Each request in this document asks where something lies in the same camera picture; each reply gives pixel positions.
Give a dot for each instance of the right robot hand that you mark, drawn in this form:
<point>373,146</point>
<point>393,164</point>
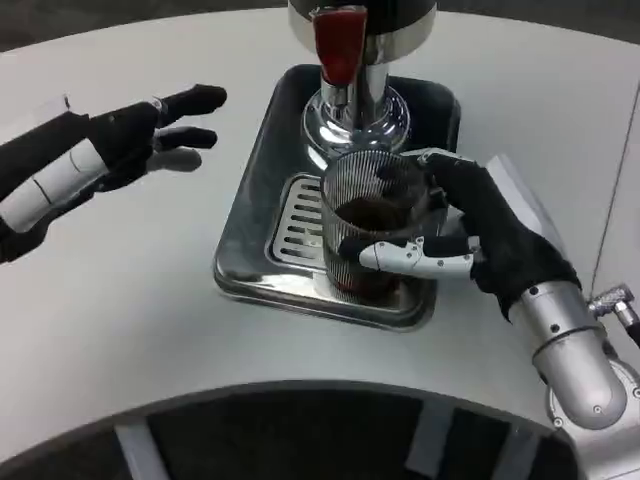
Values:
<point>505,240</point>

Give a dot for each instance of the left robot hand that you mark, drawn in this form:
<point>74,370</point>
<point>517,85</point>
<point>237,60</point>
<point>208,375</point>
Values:
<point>120,135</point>

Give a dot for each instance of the clear ribbed glass cup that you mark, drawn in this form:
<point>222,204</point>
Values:
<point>350,175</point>

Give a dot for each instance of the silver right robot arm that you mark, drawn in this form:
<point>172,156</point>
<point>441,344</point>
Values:
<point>570,350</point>

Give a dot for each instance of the steel drip tray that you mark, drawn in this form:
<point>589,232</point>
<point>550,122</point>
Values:
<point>250,225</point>

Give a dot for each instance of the slotted steel drain grid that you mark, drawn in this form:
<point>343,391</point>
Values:
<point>300,220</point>

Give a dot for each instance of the black steel drink dispenser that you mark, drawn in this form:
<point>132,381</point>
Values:
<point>395,40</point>

